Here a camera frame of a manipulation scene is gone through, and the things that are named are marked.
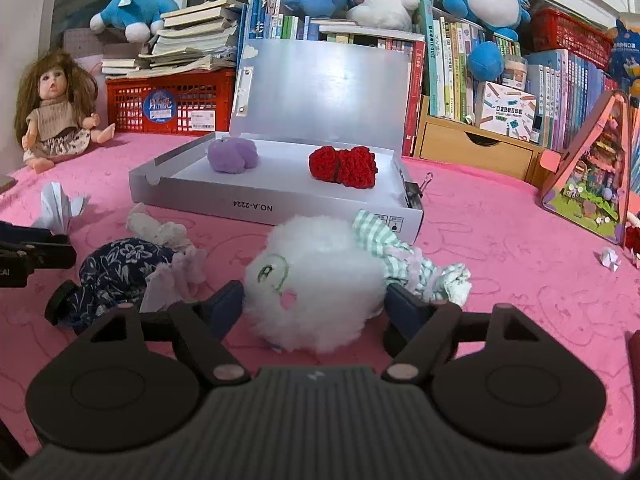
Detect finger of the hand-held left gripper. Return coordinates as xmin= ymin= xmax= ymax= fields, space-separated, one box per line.
xmin=0 ymin=241 xmax=78 ymax=272
xmin=0 ymin=221 xmax=54 ymax=244

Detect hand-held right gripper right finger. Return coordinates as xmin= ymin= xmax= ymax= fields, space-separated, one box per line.
xmin=381 ymin=284 xmax=543 ymax=386

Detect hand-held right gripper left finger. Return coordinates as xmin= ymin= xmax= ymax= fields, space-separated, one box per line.
xmin=90 ymin=280 xmax=252 ymax=388

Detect white paper crane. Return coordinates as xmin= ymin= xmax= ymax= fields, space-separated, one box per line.
xmin=32 ymin=182 xmax=91 ymax=234

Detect blue floral cloth pouch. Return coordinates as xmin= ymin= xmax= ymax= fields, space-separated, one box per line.
xmin=45 ymin=203 xmax=208 ymax=335

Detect white plush doll green dress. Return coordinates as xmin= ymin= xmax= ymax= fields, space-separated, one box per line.
xmin=244 ymin=210 xmax=472 ymax=352

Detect grey file box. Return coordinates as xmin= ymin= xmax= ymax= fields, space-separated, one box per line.
xmin=128 ymin=37 xmax=426 ymax=242

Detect pink bunny print blanket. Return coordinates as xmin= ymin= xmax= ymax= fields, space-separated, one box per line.
xmin=0 ymin=132 xmax=640 ymax=463

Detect black binder clip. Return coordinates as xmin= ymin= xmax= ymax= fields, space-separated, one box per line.
xmin=400 ymin=171 xmax=434 ymax=209

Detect beige doll limb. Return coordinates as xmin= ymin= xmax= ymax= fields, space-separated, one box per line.
xmin=14 ymin=49 xmax=117 ymax=175

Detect purple plush toy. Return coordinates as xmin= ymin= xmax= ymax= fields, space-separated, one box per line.
xmin=207 ymin=137 xmax=260 ymax=175

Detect red crochet bow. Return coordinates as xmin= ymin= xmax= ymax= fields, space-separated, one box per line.
xmin=308 ymin=146 xmax=378 ymax=190

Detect wooden drawer box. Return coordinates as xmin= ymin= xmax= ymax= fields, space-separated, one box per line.
xmin=412 ymin=95 xmax=546 ymax=183

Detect red plastic crate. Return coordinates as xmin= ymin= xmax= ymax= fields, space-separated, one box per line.
xmin=105 ymin=67 xmax=237 ymax=136

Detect small white paper origami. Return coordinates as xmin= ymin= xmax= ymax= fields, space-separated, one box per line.
xmin=599 ymin=247 xmax=624 ymax=272

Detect white printed carton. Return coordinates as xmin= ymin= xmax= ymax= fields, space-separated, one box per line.
xmin=474 ymin=80 xmax=537 ymax=143

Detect pink triangular doll house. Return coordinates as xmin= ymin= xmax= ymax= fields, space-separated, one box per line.
xmin=539 ymin=89 xmax=634 ymax=246

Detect blue white plush toy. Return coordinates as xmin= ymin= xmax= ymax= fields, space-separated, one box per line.
xmin=90 ymin=0 xmax=180 ymax=43

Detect row of green books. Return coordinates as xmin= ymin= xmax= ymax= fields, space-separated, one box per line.
xmin=419 ymin=0 xmax=522 ymax=122

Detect stack of worn books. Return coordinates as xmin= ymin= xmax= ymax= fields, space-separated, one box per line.
xmin=100 ymin=0 xmax=246 ymax=81

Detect row of blue books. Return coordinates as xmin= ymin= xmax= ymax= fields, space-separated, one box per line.
xmin=525 ymin=49 xmax=620 ymax=152

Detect row of colourful books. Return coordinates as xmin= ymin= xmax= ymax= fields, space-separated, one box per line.
xmin=240 ymin=0 xmax=427 ymax=157

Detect red plastic basket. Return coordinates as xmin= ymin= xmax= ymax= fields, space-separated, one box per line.
xmin=531 ymin=7 xmax=615 ymax=71

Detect blue cartoon box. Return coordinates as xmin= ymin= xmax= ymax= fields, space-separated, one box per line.
xmin=607 ymin=20 xmax=640 ymax=111

